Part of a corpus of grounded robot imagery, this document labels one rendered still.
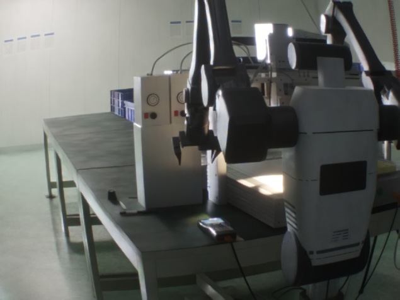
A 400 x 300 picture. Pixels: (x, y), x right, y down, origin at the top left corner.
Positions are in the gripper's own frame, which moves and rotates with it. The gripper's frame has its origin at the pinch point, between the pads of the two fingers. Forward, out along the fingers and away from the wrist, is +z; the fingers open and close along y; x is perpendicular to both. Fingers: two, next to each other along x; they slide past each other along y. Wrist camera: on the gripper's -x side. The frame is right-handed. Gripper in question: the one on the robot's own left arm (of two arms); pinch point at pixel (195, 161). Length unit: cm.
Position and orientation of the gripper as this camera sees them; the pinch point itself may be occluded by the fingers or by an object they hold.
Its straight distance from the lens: 205.9
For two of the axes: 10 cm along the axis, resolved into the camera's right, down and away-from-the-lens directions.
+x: 1.7, 6.2, -7.7
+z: -0.6, 7.8, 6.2
